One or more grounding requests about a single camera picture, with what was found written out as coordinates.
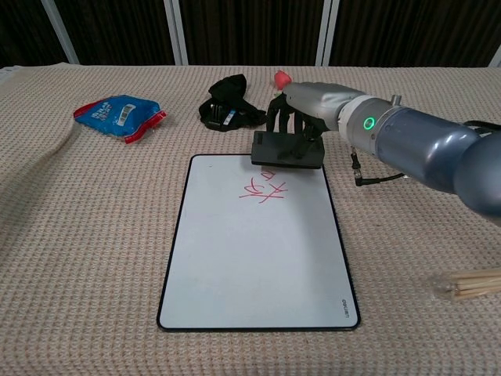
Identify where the blue red snack packet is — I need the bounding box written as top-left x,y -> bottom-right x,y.
73,93 -> 168,145

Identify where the beige waffle tablecloth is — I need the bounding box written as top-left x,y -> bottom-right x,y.
0,62 -> 501,376

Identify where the pink artificial tulip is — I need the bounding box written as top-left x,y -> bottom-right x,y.
273,69 -> 294,99

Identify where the bamboo stick bundle in plastic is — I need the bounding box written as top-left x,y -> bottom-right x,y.
430,268 -> 501,302

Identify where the white dry-erase board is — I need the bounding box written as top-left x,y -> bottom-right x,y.
156,153 -> 362,333

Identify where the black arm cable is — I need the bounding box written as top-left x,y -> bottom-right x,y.
350,145 -> 406,188

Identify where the black whiteboard eraser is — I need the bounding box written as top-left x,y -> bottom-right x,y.
250,131 -> 326,170

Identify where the black camera strap mount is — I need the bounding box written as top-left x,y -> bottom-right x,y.
197,72 -> 269,132

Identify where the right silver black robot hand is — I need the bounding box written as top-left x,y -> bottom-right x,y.
266,81 -> 368,160

